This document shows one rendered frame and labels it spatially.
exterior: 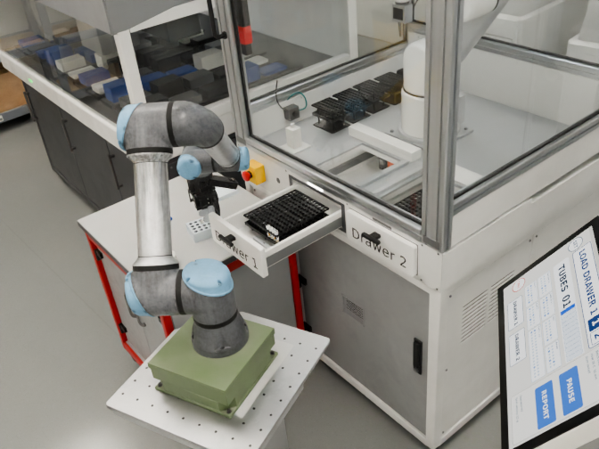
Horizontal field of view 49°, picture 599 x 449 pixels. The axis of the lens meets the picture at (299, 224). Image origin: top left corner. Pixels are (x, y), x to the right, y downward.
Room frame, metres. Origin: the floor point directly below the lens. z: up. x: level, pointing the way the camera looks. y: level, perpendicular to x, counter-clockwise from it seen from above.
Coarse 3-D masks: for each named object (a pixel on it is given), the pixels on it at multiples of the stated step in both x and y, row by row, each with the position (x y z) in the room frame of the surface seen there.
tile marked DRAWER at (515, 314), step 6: (516, 300) 1.14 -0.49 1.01; (510, 306) 1.14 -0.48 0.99; (516, 306) 1.12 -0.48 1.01; (522, 306) 1.10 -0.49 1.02; (510, 312) 1.12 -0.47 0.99; (516, 312) 1.10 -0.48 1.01; (522, 312) 1.08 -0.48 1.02; (510, 318) 1.10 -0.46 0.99; (516, 318) 1.08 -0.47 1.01; (522, 318) 1.07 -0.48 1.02; (510, 324) 1.08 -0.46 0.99; (516, 324) 1.06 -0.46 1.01; (510, 330) 1.06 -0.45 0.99
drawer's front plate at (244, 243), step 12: (216, 216) 1.77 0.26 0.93; (216, 228) 1.77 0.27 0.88; (228, 228) 1.70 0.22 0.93; (216, 240) 1.78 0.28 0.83; (240, 240) 1.65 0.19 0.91; (252, 240) 1.62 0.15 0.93; (240, 252) 1.66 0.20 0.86; (252, 252) 1.60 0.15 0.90; (264, 252) 1.57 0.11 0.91; (252, 264) 1.60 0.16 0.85; (264, 264) 1.56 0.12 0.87; (264, 276) 1.56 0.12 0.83
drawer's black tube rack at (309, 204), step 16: (288, 192) 1.91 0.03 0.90; (256, 208) 1.83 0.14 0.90; (272, 208) 1.82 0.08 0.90; (288, 208) 1.82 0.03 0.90; (304, 208) 1.80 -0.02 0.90; (320, 208) 1.79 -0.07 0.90; (256, 224) 1.78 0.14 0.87; (272, 224) 1.73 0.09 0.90; (288, 224) 1.72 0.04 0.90; (304, 224) 1.75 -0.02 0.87; (272, 240) 1.69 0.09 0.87
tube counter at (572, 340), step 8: (568, 296) 1.02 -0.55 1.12; (560, 304) 1.02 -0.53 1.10; (568, 304) 1.00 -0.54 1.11; (576, 304) 0.98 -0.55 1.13; (560, 312) 0.99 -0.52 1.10; (568, 312) 0.98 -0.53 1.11; (576, 312) 0.96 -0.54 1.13; (560, 320) 0.97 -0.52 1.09; (568, 320) 0.96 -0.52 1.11; (576, 320) 0.94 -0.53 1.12; (568, 328) 0.93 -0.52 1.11; (576, 328) 0.92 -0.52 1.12; (568, 336) 0.92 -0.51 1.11; (576, 336) 0.90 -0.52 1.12; (568, 344) 0.90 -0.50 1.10; (576, 344) 0.88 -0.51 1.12; (568, 352) 0.88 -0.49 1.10; (576, 352) 0.86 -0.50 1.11; (584, 352) 0.85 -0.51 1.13; (568, 360) 0.86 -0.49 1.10
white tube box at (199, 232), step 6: (192, 222) 1.95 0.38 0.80; (198, 222) 1.95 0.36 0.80; (204, 222) 1.94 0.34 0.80; (186, 228) 1.95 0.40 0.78; (192, 228) 1.91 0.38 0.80; (198, 228) 1.91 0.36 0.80; (204, 228) 1.91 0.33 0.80; (210, 228) 1.90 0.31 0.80; (192, 234) 1.89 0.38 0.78; (198, 234) 1.88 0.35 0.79; (204, 234) 1.89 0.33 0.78; (210, 234) 1.90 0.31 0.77; (198, 240) 1.88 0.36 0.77
